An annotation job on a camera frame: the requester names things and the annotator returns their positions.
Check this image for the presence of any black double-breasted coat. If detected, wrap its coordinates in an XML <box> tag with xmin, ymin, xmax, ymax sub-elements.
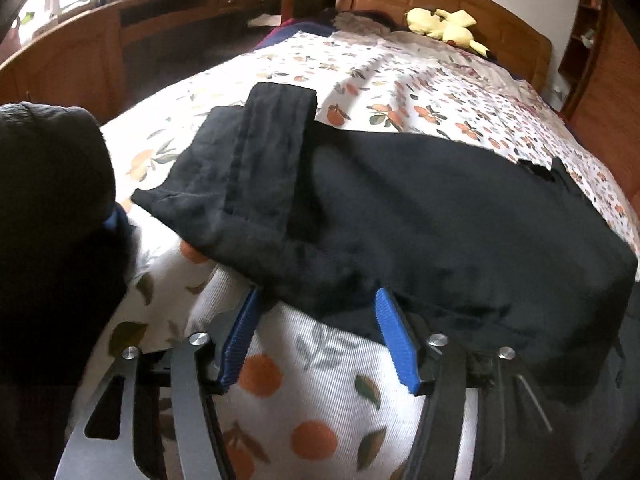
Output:
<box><xmin>132</xmin><ymin>82</ymin><xmax>637</xmax><ymax>403</ymax></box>

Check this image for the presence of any orange print bed quilt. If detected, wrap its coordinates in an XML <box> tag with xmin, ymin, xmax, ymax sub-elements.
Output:
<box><xmin>72</xmin><ymin>32</ymin><xmax>639</xmax><ymax>479</ymax></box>

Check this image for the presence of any black padded jacket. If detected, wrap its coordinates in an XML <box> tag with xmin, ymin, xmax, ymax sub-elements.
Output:
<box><xmin>1</xmin><ymin>102</ymin><xmax>130</xmax><ymax>479</ymax></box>

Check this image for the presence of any floral pillow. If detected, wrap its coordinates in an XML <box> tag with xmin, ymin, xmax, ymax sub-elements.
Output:
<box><xmin>333</xmin><ymin>12</ymin><xmax>495</xmax><ymax>67</ymax></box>

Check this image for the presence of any yellow plush toy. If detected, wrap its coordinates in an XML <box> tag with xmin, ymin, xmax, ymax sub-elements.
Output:
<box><xmin>406</xmin><ymin>8</ymin><xmax>489</xmax><ymax>58</ymax></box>

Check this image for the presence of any wooden bed headboard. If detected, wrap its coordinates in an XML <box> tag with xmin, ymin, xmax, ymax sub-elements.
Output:
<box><xmin>337</xmin><ymin>0</ymin><xmax>551</xmax><ymax>92</ymax></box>

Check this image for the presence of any long wooden desk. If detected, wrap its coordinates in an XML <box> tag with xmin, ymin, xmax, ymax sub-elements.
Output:
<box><xmin>1</xmin><ymin>0</ymin><xmax>268</xmax><ymax>124</ymax></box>

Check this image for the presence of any wooden slatted wardrobe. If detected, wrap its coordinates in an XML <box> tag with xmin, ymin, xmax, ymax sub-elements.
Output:
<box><xmin>559</xmin><ymin>0</ymin><xmax>639</xmax><ymax>208</ymax></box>

